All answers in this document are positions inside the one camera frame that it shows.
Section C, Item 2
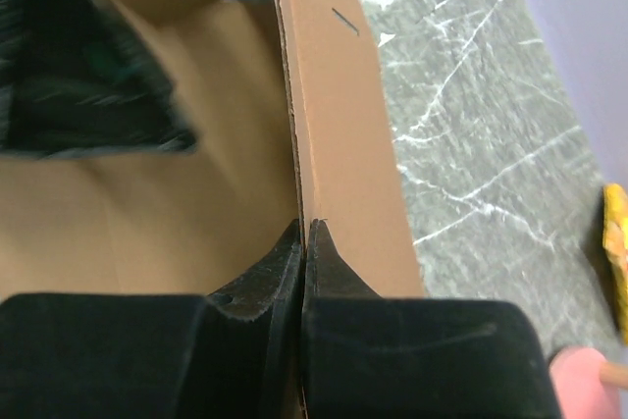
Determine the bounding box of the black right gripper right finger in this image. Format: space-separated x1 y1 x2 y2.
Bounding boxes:
300 220 561 418

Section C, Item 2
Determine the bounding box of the pink three-tier shelf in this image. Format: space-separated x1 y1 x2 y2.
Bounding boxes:
549 346 627 419

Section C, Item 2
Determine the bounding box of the yellow Lays chips bag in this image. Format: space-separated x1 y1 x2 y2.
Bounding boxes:
602 183 627 343

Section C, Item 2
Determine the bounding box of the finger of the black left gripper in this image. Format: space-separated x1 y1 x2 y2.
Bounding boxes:
1 0 196 159

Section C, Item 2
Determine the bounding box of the brown cardboard box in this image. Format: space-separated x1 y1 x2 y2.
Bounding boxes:
0 0 426 419

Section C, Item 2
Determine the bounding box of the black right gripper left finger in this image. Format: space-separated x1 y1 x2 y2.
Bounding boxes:
1 224 302 418

